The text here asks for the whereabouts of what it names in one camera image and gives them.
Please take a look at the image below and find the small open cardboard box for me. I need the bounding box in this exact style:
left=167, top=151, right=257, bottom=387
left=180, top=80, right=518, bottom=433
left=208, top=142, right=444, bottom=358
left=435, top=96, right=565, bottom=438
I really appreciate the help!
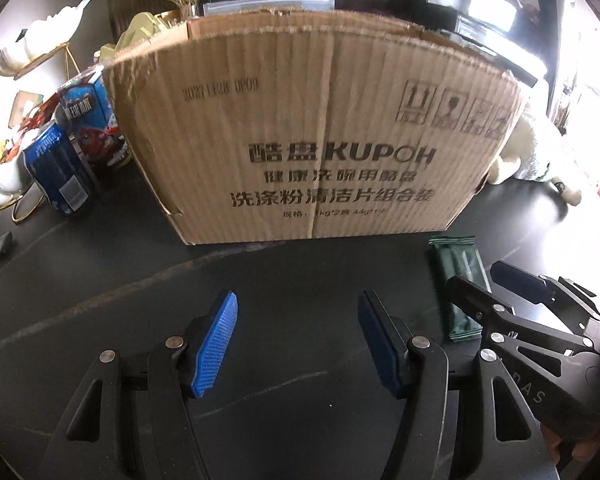
left=10, top=91, right=43, bottom=128

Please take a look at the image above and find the tall blue snack canister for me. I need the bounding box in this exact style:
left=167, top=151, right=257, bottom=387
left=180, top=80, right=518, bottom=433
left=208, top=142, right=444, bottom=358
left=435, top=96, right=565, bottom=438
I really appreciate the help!
left=57, top=65, right=133, bottom=173

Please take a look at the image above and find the person's right hand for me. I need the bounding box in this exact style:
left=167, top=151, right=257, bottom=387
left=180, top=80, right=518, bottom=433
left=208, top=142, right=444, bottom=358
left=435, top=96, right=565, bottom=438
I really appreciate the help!
left=540, top=422, right=600, bottom=473

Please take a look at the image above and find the black piano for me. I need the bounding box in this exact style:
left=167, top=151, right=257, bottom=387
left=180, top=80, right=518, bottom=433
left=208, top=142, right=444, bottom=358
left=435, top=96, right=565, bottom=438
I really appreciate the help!
left=405, top=0, right=551, bottom=86

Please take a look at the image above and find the dark green snack bar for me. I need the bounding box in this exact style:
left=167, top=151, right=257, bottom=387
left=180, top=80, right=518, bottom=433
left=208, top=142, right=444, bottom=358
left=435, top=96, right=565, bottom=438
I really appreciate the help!
left=427, top=235, right=493, bottom=345

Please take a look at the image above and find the brown cardboard box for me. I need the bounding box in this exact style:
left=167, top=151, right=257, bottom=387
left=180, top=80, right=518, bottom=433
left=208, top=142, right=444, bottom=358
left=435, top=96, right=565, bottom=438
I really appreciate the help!
left=102, top=8, right=531, bottom=247

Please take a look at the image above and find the small blue can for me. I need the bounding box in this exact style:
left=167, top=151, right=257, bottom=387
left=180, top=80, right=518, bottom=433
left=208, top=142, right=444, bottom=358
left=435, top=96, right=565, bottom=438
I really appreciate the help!
left=22, top=122, right=98, bottom=217

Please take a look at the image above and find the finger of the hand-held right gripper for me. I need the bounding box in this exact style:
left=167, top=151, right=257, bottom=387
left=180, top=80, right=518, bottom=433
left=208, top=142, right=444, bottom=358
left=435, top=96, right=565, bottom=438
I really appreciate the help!
left=445, top=276, right=596, bottom=356
left=490, top=261, right=600, bottom=331

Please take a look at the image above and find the white plush toy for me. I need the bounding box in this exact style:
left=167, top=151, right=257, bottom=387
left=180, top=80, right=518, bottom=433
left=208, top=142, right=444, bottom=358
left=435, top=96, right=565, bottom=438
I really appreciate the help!
left=487, top=110, right=586, bottom=206

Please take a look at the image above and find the white shell tiered stand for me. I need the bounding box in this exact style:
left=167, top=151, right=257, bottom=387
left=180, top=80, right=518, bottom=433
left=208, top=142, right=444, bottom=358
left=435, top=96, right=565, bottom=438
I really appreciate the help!
left=0, top=0, right=96, bottom=223

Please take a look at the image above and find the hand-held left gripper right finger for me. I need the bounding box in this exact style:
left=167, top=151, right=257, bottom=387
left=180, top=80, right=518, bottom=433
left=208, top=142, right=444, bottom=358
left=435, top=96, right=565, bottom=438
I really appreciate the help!
left=356, top=289, right=561, bottom=480

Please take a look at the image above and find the yellow green folded box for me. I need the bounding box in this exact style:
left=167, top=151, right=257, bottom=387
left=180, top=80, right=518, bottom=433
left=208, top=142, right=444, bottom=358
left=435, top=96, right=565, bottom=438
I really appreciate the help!
left=100, top=10, right=188, bottom=63

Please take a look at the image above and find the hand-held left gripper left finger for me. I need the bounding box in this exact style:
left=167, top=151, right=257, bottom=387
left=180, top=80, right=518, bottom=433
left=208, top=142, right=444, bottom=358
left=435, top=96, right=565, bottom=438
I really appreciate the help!
left=42, top=290, right=239, bottom=480

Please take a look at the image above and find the clear plastic container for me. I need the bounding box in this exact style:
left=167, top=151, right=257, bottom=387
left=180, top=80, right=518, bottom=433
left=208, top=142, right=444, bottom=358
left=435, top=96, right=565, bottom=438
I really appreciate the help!
left=202, top=0, right=336, bottom=16

